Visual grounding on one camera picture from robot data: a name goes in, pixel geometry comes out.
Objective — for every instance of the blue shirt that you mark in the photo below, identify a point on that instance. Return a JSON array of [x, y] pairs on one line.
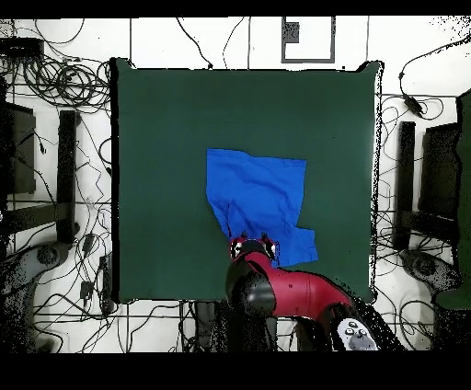
[[257, 191]]

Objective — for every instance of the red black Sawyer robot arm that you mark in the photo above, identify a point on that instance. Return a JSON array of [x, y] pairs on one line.
[[298, 290]]

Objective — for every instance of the flat black device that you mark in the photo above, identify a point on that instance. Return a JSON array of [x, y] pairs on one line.
[[20, 47]]

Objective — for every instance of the dark green table cloth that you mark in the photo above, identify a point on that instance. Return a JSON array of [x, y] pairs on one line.
[[165, 147]]

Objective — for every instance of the narrow black power strip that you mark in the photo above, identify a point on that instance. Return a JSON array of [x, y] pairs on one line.
[[106, 283]]

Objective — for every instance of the black stand bar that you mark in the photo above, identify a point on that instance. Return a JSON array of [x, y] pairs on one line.
[[405, 176], [67, 176]]

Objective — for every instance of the small black plug adapter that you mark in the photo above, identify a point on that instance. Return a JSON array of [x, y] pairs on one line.
[[86, 290]]

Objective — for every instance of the black box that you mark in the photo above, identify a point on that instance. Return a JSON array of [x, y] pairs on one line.
[[439, 173], [22, 154]]

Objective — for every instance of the black power adapter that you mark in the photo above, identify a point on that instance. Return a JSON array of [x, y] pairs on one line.
[[413, 105]]

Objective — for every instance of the small grey square plate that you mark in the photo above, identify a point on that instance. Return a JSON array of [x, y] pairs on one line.
[[291, 32]]

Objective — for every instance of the green cloth sheet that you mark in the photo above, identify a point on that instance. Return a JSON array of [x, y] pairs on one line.
[[464, 184]]

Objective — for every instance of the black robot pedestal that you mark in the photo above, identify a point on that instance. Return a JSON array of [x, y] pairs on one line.
[[209, 323]]

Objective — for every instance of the grey square floor frame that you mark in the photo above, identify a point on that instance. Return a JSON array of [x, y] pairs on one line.
[[308, 60]]

